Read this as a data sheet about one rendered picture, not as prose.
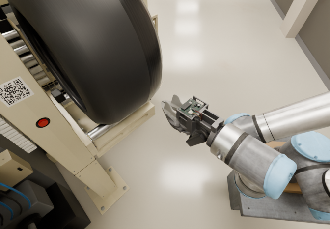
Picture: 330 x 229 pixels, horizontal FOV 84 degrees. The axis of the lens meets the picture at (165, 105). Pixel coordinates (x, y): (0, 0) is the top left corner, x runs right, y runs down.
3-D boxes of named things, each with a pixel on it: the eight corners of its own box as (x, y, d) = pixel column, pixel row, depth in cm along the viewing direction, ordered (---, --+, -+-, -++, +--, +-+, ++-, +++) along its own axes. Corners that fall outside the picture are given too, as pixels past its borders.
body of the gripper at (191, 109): (192, 93, 51) (230, 115, 45) (191, 113, 57) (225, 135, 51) (173, 108, 48) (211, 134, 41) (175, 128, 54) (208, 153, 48)
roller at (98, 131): (90, 141, 76) (83, 133, 77) (91, 144, 80) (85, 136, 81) (152, 97, 91) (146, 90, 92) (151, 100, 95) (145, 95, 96)
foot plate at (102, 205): (101, 214, 138) (101, 214, 137) (84, 188, 150) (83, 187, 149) (129, 188, 150) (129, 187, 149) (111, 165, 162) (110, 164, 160)
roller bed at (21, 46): (15, 100, 92) (-36, 49, 68) (6, 85, 98) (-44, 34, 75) (53, 81, 100) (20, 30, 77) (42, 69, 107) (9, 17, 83)
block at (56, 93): (59, 104, 84) (54, 97, 81) (54, 99, 87) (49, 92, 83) (67, 100, 86) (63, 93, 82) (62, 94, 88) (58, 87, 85)
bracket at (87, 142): (93, 157, 79) (85, 146, 71) (53, 105, 96) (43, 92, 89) (100, 151, 80) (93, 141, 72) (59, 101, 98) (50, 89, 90)
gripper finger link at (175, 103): (167, 85, 57) (190, 99, 52) (169, 99, 61) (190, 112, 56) (160, 91, 56) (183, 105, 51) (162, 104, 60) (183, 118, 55)
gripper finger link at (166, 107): (160, 91, 56) (183, 105, 51) (162, 104, 60) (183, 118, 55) (152, 96, 54) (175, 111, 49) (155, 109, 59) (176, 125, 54)
